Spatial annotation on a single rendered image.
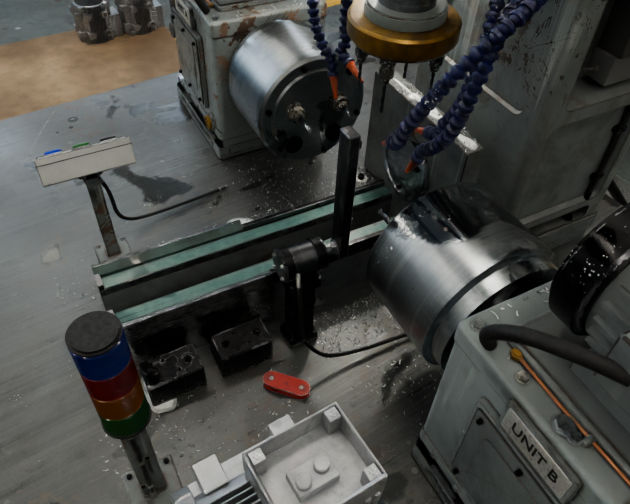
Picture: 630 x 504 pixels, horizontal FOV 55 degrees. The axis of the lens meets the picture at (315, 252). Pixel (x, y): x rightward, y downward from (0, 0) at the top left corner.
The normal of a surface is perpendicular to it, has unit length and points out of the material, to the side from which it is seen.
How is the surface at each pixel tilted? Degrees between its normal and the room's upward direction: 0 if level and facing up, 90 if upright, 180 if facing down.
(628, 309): 68
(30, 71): 0
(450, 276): 40
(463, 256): 28
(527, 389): 0
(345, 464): 0
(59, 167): 57
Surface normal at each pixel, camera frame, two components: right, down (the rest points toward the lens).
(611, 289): -0.80, 0.03
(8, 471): 0.04, -0.69
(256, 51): -0.54, -0.33
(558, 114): 0.46, 0.66
